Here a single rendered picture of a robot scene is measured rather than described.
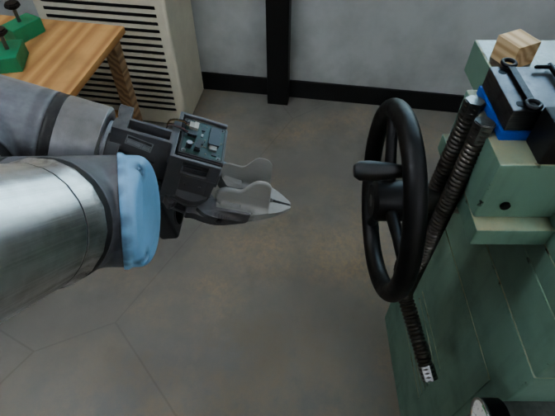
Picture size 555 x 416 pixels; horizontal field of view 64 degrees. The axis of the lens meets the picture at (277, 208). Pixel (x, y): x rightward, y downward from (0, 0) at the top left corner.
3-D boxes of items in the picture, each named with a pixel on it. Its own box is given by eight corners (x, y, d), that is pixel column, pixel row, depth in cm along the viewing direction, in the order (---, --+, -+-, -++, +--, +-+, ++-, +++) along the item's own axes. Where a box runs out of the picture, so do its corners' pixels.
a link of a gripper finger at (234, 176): (305, 181, 50) (225, 158, 48) (285, 213, 55) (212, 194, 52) (304, 162, 53) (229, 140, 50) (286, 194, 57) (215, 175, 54)
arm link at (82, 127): (47, 196, 46) (76, 136, 53) (96, 208, 48) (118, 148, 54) (45, 134, 40) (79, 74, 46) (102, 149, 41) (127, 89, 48)
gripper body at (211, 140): (227, 173, 44) (101, 139, 41) (206, 224, 50) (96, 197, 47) (234, 125, 49) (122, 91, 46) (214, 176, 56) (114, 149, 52)
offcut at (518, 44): (489, 56, 73) (498, 35, 70) (510, 49, 74) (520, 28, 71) (509, 70, 70) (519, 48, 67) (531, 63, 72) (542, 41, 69)
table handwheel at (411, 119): (358, 309, 74) (351, 150, 83) (478, 310, 74) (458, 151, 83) (405, 289, 47) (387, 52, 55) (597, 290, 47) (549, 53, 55)
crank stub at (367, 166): (352, 183, 55) (351, 164, 55) (399, 184, 55) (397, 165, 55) (355, 176, 52) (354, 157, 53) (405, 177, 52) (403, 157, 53)
